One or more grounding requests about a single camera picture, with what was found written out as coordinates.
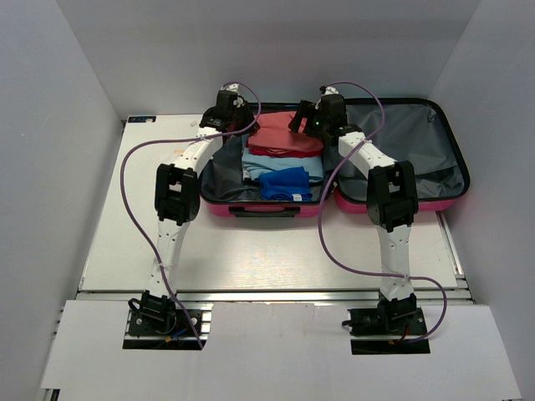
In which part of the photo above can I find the salmon pink garment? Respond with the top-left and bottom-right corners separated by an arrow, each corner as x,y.
246,112 -> 324,151

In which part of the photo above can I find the bright red garment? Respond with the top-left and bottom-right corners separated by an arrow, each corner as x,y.
248,147 -> 323,158

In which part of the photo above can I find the pink hard-shell suitcase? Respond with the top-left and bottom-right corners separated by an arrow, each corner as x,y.
201,98 -> 470,216

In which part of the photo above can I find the light blue garment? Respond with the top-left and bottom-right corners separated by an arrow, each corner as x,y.
242,148 -> 324,183

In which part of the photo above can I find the royal blue towel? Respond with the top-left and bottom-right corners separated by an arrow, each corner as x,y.
258,167 -> 313,202

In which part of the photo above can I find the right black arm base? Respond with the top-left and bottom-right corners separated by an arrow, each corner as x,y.
341,307 -> 431,356

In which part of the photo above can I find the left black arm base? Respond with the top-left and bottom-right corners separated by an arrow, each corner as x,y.
123,291 -> 206,351

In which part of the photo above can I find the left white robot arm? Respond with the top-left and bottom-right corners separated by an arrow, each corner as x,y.
147,83 -> 259,297

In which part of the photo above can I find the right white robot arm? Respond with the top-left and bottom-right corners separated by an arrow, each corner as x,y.
288,89 -> 419,333

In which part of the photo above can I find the blue label sticker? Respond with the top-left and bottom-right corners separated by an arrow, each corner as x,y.
127,115 -> 156,124

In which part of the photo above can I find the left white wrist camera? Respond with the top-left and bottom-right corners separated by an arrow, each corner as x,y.
221,83 -> 243,107

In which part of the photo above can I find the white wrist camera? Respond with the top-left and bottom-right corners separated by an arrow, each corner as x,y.
319,85 -> 340,101
221,83 -> 243,107

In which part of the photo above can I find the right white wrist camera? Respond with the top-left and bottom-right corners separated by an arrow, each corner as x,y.
319,85 -> 340,101

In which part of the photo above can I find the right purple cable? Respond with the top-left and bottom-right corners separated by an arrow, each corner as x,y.
316,81 -> 447,344

